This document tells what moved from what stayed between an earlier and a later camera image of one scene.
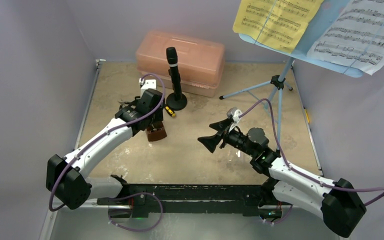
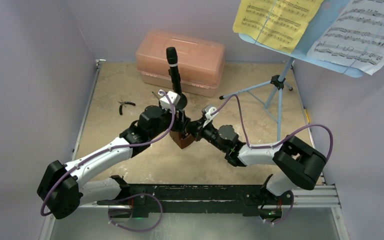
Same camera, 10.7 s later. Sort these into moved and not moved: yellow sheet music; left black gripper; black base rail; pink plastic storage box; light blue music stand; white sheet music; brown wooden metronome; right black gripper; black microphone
Moved: brown wooden metronome; right black gripper; left black gripper
Not moved: yellow sheet music; white sheet music; black base rail; pink plastic storage box; light blue music stand; black microphone
